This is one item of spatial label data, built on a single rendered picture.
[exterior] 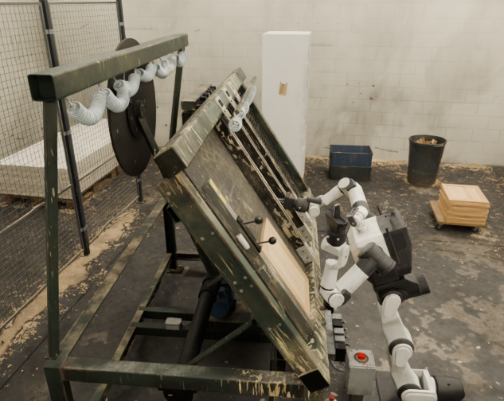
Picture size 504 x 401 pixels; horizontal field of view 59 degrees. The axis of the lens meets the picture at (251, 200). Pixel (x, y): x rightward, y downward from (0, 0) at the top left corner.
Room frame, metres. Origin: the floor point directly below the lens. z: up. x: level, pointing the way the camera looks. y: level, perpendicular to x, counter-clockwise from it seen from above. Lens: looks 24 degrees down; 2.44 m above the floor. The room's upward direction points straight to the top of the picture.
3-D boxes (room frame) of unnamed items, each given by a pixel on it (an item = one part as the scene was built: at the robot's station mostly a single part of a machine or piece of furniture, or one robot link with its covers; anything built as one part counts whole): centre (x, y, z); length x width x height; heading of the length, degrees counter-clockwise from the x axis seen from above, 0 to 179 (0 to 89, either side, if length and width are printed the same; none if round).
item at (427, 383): (2.05, -1.00, 0.28); 0.21 x 0.20 x 0.13; 85
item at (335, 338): (2.05, -0.48, 0.69); 0.50 x 0.14 x 0.24; 175
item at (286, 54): (6.32, -0.48, 1.03); 0.61 x 0.58 x 2.05; 169
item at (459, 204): (4.84, -2.44, 0.20); 0.61 x 0.53 x 0.40; 169
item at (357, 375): (1.60, -0.51, 0.84); 0.12 x 0.12 x 0.18; 85
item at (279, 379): (2.72, 0.24, 0.41); 2.20 x 1.38 x 0.83; 175
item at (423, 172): (6.14, -2.49, 0.33); 0.52 x 0.51 x 0.65; 169
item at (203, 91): (3.48, 0.39, 1.38); 0.70 x 0.15 x 0.85; 175
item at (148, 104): (2.65, 0.67, 1.85); 0.80 x 0.06 x 0.80; 175
